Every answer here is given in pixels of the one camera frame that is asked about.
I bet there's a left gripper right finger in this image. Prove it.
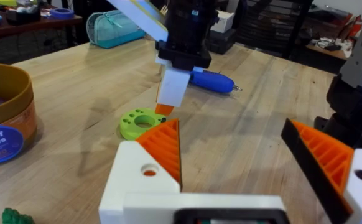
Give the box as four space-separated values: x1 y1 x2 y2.
280 118 362 224

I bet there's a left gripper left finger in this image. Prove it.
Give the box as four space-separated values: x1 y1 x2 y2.
98 118 183 224

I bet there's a blue electric screwdriver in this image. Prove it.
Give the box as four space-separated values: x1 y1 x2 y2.
188 68 243 95

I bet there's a green vegetable toy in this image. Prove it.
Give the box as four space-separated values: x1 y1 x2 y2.
1 207 36 224

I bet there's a green disc with holes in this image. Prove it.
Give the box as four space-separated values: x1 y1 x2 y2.
119 107 167 141

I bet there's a black box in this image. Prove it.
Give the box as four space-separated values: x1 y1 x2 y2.
205 28 238 55

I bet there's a white box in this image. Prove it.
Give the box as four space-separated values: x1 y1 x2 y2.
210 10 236 34

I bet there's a teal zip bag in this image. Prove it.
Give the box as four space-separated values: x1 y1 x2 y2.
85 9 147 49

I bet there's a cluttered wooden desk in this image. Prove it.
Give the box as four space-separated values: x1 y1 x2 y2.
304 11 362 62

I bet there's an orange toy tub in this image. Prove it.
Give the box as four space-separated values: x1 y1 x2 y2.
0 63 38 165

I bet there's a blue tape roll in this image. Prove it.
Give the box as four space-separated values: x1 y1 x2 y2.
49 7 75 21

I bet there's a dark wooden side table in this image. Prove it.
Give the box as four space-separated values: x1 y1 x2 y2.
0 5 84 63

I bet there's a black tray with items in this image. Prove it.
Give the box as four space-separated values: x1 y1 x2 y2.
5 3 42 26

